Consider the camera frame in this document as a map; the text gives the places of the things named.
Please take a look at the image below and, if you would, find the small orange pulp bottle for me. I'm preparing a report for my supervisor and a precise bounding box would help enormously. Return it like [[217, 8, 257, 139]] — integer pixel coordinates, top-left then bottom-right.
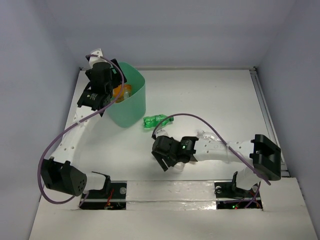
[[122, 84, 132, 100]]

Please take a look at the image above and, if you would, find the round orange juice bottle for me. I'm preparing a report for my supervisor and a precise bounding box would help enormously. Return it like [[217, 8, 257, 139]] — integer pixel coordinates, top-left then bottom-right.
[[112, 85, 124, 103]]

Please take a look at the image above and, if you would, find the clear bottle with black label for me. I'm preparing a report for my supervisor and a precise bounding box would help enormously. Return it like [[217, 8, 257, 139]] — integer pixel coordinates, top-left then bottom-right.
[[173, 162, 186, 173]]

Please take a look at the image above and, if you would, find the green plastic soda bottle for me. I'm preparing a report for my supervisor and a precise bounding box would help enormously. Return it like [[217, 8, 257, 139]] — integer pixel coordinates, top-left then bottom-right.
[[143, 114, 174, 129]]

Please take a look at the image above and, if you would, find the clear water bottle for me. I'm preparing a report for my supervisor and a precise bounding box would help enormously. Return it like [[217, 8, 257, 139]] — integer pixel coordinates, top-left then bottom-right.
[[196, 130, 225, 146]]

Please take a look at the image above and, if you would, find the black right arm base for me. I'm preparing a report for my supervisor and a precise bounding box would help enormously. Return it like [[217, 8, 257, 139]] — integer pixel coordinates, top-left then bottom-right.
[[214, 171, 263, 210]]

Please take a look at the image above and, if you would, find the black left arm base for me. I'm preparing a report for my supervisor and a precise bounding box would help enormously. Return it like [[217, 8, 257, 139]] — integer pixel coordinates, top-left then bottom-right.
[[79, 181, 127, 210]]

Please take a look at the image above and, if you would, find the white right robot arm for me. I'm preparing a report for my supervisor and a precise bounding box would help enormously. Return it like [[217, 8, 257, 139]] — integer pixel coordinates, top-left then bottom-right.
[[151, 134, 282, 196]]

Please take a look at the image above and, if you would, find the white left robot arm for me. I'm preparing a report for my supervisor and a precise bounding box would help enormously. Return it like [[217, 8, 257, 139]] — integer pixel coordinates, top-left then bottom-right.
[[37, 54, 127, 198]]

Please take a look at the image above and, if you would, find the green plastic bin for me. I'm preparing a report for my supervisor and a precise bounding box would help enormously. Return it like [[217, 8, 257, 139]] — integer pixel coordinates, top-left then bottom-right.
[[105, 62, 146, 128]]

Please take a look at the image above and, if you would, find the silver foil tape strip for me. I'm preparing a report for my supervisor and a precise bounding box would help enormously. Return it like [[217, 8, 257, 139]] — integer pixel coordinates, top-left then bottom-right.
[[125, 180, 217, 211]]

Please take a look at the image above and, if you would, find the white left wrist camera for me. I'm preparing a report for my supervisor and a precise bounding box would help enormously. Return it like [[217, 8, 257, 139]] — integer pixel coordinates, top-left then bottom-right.
[[85, 48, 105, 69]]

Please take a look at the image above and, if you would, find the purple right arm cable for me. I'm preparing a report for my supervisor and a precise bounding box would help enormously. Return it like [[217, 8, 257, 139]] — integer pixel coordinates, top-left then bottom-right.
[[151, 113, 271, 210]]

